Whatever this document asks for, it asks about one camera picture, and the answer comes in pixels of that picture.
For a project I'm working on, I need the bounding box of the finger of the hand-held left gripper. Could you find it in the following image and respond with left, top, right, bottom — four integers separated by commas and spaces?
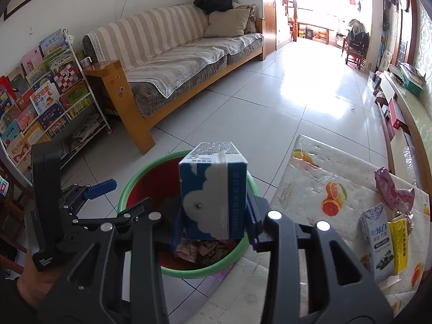
72, 198, 154, 229
62, 180, 117, 210

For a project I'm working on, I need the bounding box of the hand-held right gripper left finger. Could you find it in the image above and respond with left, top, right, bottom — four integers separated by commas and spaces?
37, 197, 185, 324

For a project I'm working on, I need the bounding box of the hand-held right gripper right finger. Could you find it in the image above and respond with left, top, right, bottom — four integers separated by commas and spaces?
246, 192, 394, 324

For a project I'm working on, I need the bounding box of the green rimmed red bin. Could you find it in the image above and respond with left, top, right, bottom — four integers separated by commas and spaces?
117, 150, 261, 280

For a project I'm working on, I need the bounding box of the blue cloud print milk carton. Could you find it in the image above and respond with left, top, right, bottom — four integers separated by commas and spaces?
178, 141, 248, 240

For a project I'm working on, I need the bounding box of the white and blue milk carton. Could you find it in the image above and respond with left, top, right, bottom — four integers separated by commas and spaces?
358, 203, 396, 283

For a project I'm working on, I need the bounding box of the pink wrapper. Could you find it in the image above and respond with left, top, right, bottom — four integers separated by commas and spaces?
374, 167, 415, 210

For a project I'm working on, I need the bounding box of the yellow label carton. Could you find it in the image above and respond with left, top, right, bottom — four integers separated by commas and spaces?
388, 217, 410, 276

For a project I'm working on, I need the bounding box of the person's left forearm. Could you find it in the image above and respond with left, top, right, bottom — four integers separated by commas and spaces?
0, 275, 38, 324

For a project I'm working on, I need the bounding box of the person's left hand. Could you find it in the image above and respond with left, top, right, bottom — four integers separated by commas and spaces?
18, 259, 69, 308

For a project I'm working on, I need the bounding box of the row of picture books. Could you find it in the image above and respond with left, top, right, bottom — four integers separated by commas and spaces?
0, 30, 93, 173

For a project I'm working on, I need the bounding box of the fruit print table cover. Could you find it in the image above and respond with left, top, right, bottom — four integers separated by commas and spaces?
196, 134, 432, 324

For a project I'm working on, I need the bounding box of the striped cover wooden sofa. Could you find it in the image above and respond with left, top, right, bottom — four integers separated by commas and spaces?
83, 4, 266, 155

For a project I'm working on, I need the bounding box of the wooden under-stair door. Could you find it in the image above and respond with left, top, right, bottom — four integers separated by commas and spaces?
262, 2, 278, 58

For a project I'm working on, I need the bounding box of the glass top television cabinet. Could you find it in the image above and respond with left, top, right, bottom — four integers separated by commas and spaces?
369, 64, 432, 193

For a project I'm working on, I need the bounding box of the beige pillow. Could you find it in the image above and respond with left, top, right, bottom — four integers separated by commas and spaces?
203, 8, 251, 39

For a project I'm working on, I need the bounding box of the patterned pillow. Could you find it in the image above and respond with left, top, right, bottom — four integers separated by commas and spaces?
236, 4, 257, 35

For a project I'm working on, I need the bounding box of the low wooden bench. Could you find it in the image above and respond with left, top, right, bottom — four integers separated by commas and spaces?
299, 22, 335, 45

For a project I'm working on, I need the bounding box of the wooden staircase railing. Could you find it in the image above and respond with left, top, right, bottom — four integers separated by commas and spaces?
273, 0, 301, 43

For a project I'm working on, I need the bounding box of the chair with hanging clothes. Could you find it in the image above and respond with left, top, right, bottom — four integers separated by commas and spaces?
342, 18, 370, 72

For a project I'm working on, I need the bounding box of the green box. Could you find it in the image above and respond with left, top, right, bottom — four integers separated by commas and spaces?
400, 72, 425, 92

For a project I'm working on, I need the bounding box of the black bag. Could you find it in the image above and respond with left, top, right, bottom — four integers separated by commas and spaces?
193, 0, 234, 15

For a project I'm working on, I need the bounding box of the white wire book rack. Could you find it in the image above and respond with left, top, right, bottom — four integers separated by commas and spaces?
0, 30, 112, 180

